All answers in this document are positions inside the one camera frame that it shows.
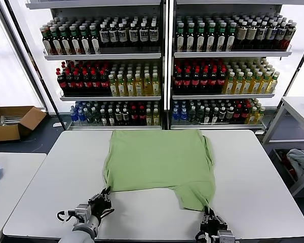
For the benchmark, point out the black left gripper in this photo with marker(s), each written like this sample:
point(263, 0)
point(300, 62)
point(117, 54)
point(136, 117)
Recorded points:
point(101, 207)

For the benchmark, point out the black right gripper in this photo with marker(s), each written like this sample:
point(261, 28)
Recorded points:
point(214, 226)

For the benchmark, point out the green t-shirt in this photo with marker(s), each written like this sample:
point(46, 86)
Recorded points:
point(157, 162)

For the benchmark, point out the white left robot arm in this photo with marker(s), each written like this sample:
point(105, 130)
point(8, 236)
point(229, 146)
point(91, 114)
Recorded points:
point(81, 233)

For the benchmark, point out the dark drink bottle white cap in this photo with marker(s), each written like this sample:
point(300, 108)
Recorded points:
point(214, 116)
point(111, 118)
point(207, 116)
point(104, 118)

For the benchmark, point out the green tinted water bottle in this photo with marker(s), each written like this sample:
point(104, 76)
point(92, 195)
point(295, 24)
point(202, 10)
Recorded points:
point(199, 116)
point(95, 117)
point(191, 116)
point(88, 117)

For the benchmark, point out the dark drink bottle white label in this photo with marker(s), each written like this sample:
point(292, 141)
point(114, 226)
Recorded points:
point(144, 34)
point(222, 114)
point(290, 33)
point(113, 35)
point(262, 33)
point(153, 34)
point(122, 35)
point(229, 114)
point(118, 117)
point(133, 35)
point(281, 33)
point(126, 117)
point(104, 35)
point(271, 33)

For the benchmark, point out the blue water bottle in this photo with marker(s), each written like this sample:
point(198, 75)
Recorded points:
point(73, 116)
point(80, 117)
point(184, 116)
point(175, 116)

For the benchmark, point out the cola bottle red cap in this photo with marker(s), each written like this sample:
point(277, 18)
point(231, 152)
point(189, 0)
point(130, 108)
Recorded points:
point(78, 84)
point(204, 82)
point(221, 82)
point(178, 82)
point(237, 115)
point(62, 84)
point(186, 82)
point(134, 117)
point(244, 115)
point(87, 84)
point(70, 84)
point(212, 82)
point(195, 82)
point(95, 84)
point(142, 117)
point(104, 84)

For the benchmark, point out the small white floor object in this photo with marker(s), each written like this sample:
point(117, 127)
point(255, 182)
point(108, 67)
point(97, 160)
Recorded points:
point(57, 124)

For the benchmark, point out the yellow tea bottle green cap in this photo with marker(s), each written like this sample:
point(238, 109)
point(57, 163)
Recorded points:
point(238, 86)
point(149, 118)
point(139, 88)
point(229, 86)
point(156, 88)
point(273, 84)
point(247, 86)
point(261, 116)
point(156, 118)
point(256, 85)
point(265, 85)
point(130, 88)
point(253, 116)
point(121, 88)
point(113, 88)
point(147, 88)

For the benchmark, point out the white side table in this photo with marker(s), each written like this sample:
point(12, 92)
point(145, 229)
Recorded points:
point(15, 189)

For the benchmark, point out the red item in bin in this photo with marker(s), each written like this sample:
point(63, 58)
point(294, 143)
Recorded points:
point(291, 170)

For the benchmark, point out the gray storage bin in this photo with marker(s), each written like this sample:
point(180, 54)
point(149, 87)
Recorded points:
point(302, 187)

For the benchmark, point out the light gray crumpled cloth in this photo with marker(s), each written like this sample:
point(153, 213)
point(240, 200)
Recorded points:
point(300, 159)

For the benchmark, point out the brown cardboard box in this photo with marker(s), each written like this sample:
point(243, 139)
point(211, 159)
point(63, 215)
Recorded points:
point(28, 121)

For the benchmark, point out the gray metal bars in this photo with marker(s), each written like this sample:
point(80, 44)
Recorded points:
point(7, 119)

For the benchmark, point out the gray metal shelf rack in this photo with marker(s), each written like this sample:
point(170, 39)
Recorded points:
point(230, 54)
point(104, 57)

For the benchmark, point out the dark tea bottle beige label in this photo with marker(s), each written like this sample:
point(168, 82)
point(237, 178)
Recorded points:
point(252, 33)
point(241, 34)

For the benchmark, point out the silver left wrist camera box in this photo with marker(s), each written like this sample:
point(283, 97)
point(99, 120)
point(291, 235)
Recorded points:
point(82, 210)

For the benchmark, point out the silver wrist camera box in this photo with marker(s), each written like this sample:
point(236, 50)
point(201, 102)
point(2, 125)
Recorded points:
point(226, 238)
point(82, 210)

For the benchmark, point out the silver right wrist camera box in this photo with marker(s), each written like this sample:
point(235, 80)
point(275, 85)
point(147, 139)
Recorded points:
point(226, 238)

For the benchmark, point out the gray frame side table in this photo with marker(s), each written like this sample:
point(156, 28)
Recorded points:
point(296, 101)

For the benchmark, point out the gray window post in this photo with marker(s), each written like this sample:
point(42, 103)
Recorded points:
point(20, 53)

